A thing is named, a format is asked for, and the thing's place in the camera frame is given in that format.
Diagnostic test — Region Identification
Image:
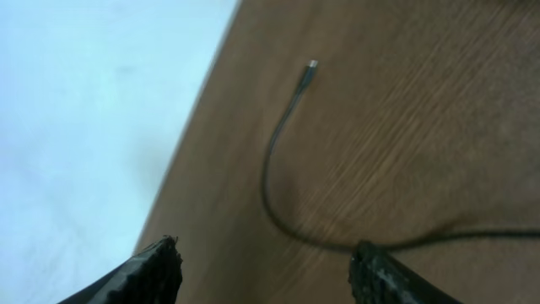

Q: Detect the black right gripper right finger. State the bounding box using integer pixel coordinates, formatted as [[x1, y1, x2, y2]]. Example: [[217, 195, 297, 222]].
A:
[[348, 242, 460, 304]]

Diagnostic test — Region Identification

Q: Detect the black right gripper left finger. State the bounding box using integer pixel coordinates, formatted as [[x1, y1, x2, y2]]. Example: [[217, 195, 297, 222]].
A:
[[60, 236, 182, 304]]

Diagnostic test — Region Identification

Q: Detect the black charger cable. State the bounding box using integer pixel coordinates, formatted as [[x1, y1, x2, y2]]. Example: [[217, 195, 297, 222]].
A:
[[260, 59, 540, 254]]

